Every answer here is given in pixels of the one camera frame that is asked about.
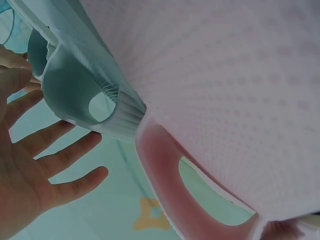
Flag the person's left hand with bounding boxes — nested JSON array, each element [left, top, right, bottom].
[[0, 44, 109, 240]]

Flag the pink dotted face mask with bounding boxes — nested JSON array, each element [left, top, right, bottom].
[[74, 0, 320, 240]]

